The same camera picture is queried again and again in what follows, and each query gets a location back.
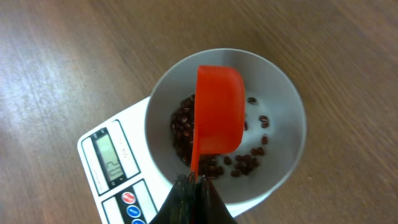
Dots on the white digital kitchen scale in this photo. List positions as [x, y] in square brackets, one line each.
[125, 182]

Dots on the orange measuring scoop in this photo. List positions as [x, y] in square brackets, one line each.
[219, 112]

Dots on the red beans in bowl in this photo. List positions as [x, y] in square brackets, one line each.
[182, 127]

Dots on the white round bowl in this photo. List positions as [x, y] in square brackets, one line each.
[276, 122]

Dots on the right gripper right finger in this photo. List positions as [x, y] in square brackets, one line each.
[209, 207]

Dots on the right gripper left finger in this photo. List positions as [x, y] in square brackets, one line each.
[178, 206]

